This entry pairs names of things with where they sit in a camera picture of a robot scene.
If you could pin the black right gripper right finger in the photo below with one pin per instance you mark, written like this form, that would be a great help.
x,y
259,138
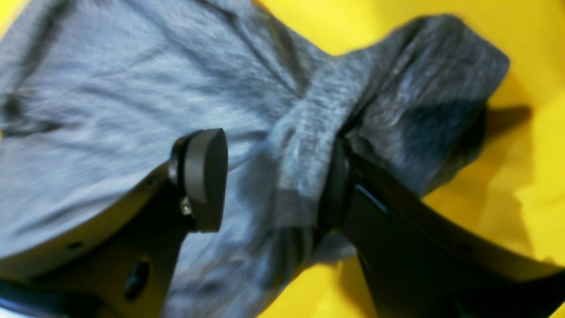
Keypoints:
x,y
418,264

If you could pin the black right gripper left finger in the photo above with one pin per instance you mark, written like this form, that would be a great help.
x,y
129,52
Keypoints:
x,y
120,263

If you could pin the grey long-sleeve T-shirt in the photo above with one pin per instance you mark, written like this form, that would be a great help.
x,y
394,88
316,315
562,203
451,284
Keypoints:
x,y
95,92

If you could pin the yellow table cloth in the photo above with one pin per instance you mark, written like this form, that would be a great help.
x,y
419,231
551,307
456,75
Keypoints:
x,y
514,193

